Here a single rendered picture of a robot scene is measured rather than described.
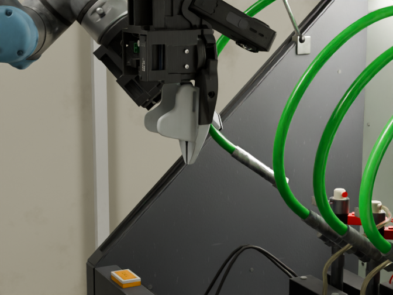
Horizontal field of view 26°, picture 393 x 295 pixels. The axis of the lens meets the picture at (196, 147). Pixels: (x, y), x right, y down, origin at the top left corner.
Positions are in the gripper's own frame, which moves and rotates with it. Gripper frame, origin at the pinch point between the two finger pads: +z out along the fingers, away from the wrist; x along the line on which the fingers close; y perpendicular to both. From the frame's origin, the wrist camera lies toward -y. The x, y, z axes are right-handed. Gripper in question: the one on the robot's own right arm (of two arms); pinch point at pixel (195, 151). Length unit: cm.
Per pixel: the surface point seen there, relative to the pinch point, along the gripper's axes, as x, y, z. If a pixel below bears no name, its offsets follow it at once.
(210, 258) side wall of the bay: -43, -25, 29
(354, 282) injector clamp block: -11.0, -31.5, 23.9
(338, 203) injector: -10.9, -28.0, 11.7
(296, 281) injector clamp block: -15.1, -24.1, 24.0
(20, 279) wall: -187, -28, 78
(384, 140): 12.6, -16.4, -2.0
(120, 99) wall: -182, -63, 19
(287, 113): -3.4, -14.4, -2.9
